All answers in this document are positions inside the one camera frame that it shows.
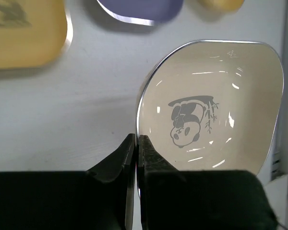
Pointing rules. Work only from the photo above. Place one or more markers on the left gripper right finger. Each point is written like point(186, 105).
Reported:
point(199, 200)

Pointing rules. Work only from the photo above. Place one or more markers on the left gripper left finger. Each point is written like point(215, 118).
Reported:
point(100, 198)

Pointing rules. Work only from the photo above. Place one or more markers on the cream square plate front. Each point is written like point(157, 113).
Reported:
point(213, 105)

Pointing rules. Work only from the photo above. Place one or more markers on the yellow square plate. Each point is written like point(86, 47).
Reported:
point(33, 33)
point(222, 5)

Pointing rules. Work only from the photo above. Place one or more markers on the purple square plate back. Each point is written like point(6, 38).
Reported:
point(142, 12)

